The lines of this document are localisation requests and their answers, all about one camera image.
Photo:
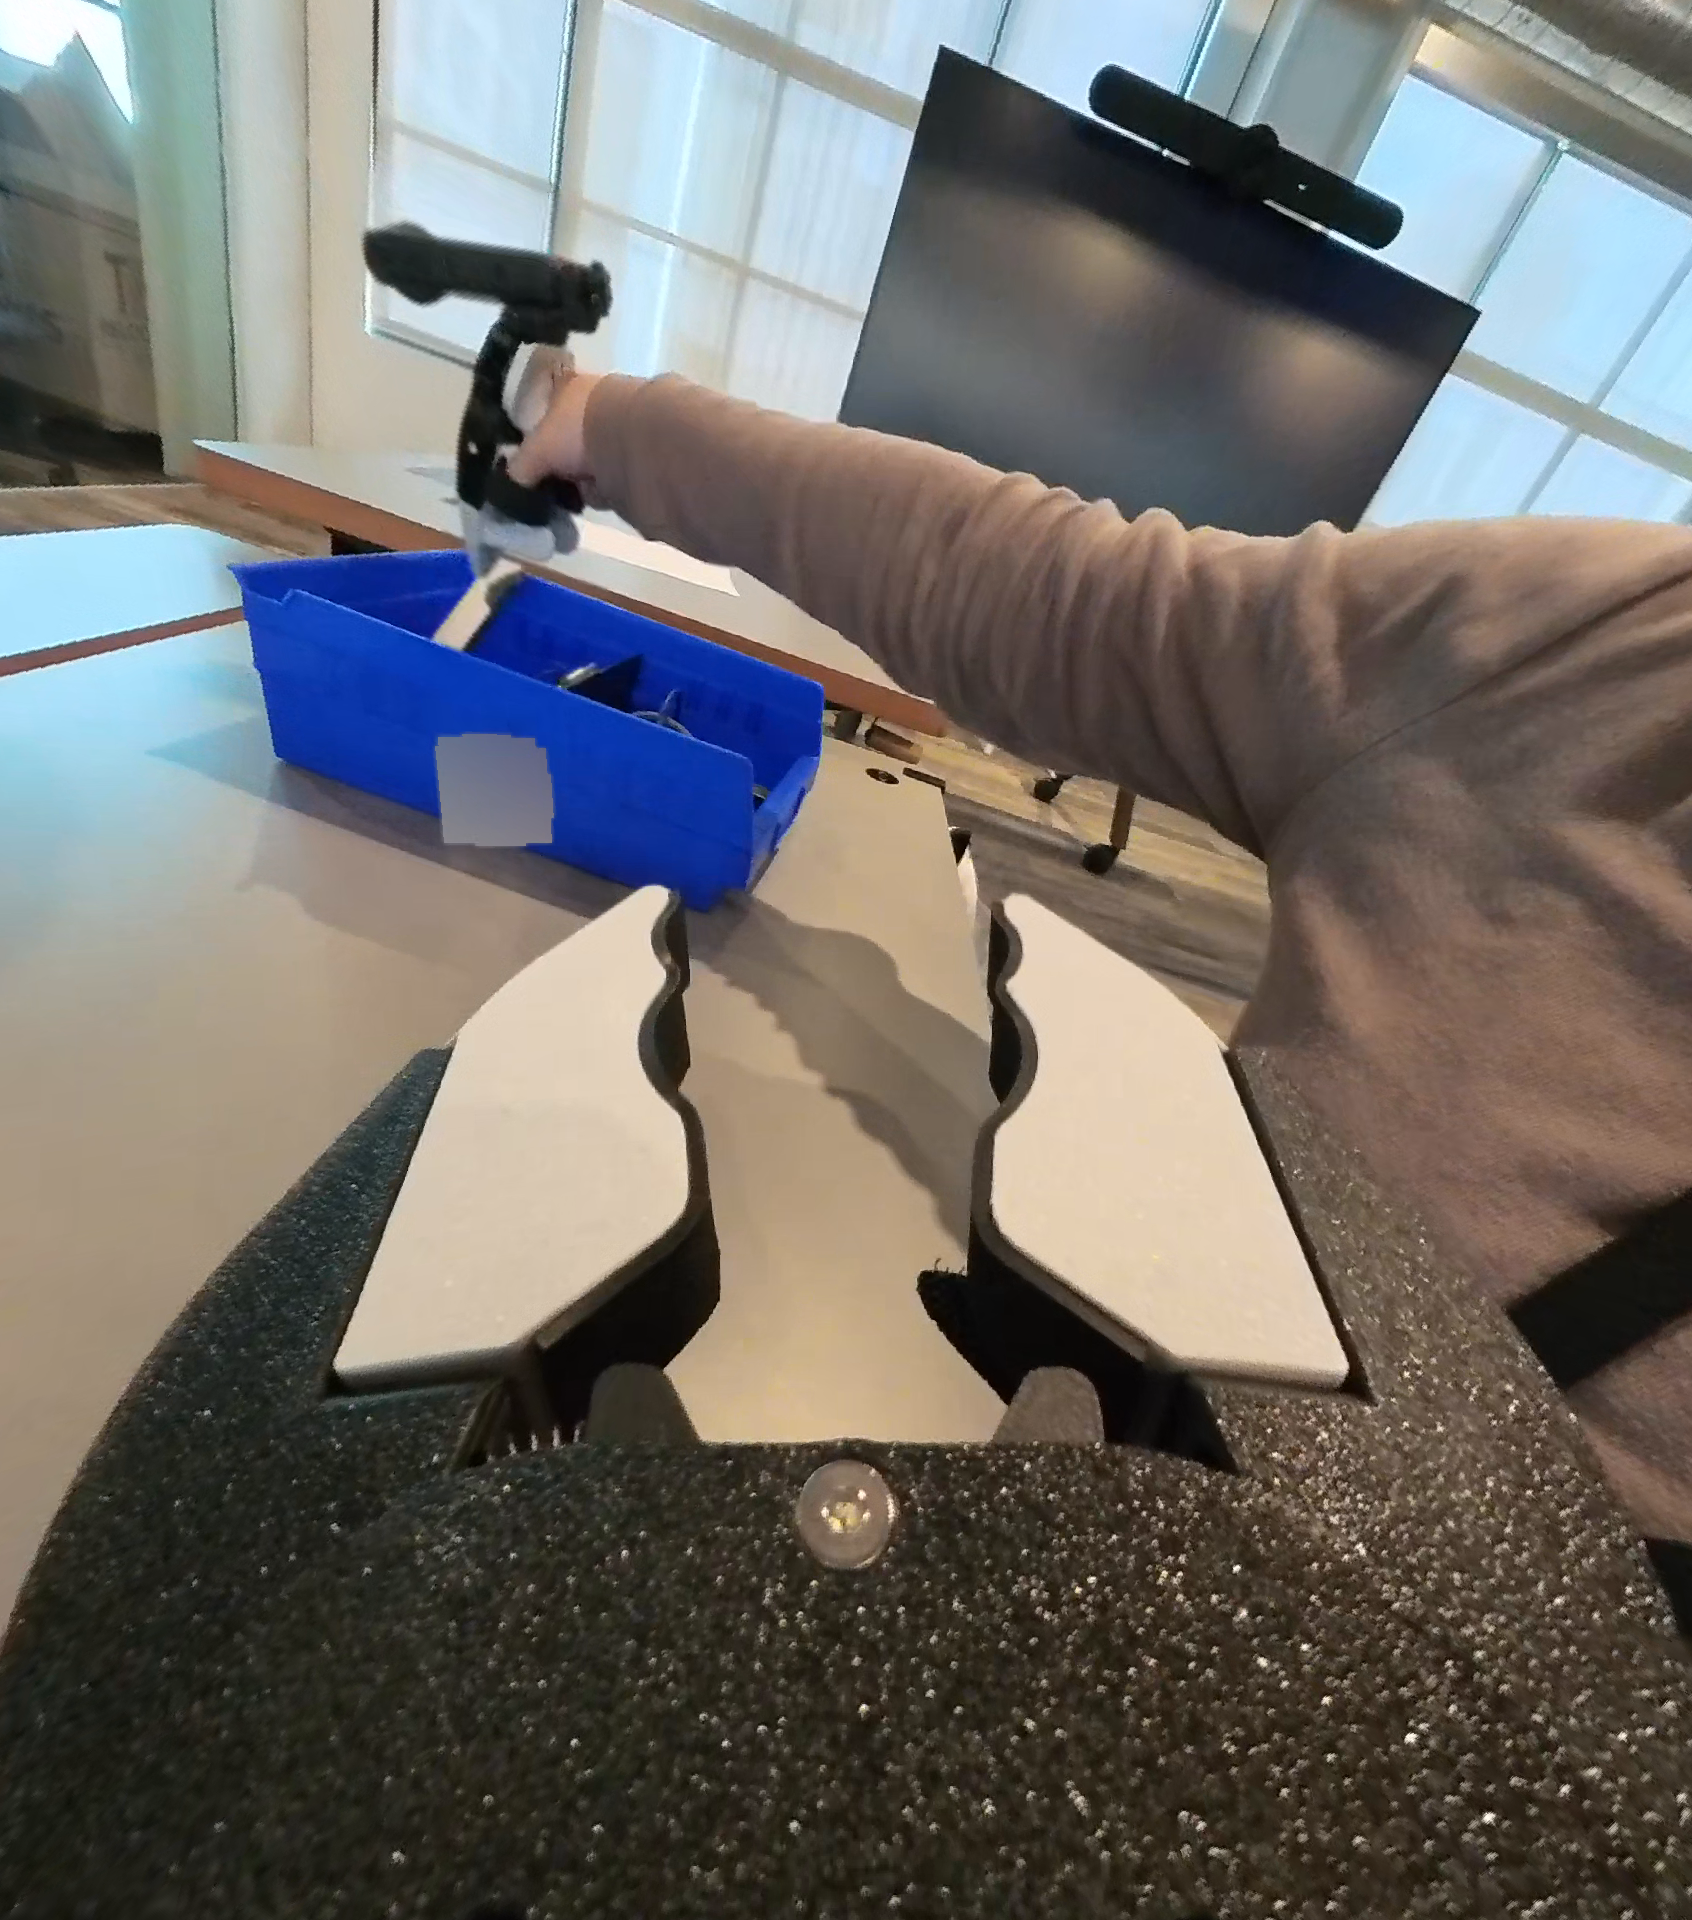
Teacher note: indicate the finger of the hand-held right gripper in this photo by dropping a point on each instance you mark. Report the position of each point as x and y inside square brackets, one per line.
[516, 536]

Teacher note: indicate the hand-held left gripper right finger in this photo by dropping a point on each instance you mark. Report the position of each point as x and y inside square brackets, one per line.
[1161, 1184]

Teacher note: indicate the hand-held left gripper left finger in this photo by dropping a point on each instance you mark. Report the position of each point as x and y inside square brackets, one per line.
[530, 1155]

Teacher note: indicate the blue plastic bin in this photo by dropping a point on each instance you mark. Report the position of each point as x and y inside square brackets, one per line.
[367, 705]

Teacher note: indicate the person's right forearm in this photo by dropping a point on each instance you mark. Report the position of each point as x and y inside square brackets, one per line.
[861, 541]

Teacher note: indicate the person's right hand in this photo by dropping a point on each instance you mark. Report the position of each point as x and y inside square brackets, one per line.
[560, 428]

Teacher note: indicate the black television screen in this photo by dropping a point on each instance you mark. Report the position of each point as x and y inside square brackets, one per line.
[1130, 345]

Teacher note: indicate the black webcam bar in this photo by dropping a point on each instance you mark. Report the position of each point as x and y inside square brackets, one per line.
[1237, 142]

